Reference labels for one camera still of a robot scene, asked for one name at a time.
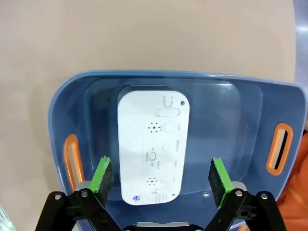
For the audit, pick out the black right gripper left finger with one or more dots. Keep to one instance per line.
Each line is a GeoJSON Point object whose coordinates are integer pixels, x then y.
{"type": "Point", "coordinates": [96, 192]}

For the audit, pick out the white digital clock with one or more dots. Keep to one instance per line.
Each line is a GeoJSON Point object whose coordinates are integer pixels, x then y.
{"type": "Point", "coordinates": [154, 144]}

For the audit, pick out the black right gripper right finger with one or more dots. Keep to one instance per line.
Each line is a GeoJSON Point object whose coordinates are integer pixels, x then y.
{"type": "Point", "coordinates": [231, 195]}

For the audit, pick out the orange cloth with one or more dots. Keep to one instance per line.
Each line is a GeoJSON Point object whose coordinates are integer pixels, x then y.
{"type": "Point", "coordinates": [296, 192]}

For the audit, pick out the green patterned object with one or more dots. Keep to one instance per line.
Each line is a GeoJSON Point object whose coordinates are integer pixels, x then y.
{"type": "Point", "coordinates": [5, 220]}

